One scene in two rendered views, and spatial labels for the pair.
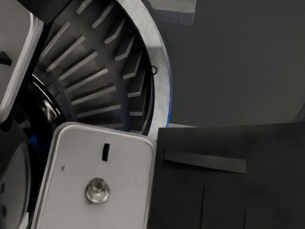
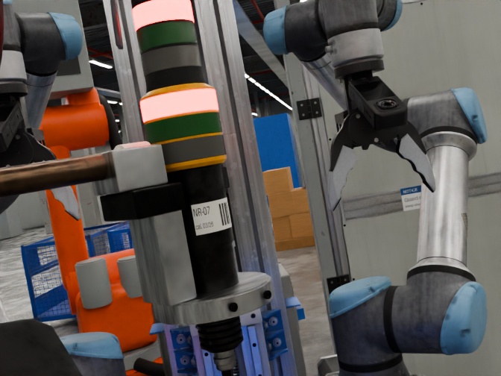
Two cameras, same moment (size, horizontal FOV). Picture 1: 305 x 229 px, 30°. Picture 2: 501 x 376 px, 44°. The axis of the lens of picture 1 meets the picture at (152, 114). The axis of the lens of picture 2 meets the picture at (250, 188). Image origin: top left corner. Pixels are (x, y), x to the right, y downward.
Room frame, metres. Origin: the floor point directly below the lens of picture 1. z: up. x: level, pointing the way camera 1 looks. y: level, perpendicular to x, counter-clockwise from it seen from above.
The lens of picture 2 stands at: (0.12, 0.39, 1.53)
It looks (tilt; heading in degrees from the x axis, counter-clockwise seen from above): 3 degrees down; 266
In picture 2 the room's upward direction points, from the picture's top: 10 degrees counter-clockwise
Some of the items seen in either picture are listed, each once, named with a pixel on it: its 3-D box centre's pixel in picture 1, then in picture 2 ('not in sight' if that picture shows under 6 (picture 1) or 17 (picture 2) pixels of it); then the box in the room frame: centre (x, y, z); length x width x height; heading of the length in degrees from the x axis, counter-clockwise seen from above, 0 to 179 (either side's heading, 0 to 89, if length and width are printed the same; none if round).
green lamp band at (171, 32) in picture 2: not in sight; (167, 39); (0.12, 0.03, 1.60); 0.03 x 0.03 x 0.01
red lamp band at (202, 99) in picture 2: not in sight; (179, 106); (0.12, 0.03, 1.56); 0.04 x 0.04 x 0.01
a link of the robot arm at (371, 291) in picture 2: not in sight; (366, 316); (-0.13, -0.71, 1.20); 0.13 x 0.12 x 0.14; 144
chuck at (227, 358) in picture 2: not in sight; (223, 348); (0.12, 0.03, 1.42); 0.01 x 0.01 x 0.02
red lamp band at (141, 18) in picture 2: not in sight; (163, 16); (0.12, 0.03, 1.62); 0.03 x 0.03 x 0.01
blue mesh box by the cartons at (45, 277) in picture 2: not in sight; (85, 271); (1.67, -7.20, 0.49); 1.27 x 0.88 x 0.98; 77
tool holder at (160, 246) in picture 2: not in sight; (186, 227); (0.13, 0.03, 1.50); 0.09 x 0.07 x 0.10; 34
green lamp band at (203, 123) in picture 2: not in sight; (183, 128); (0.12, 0.03, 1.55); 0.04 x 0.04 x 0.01
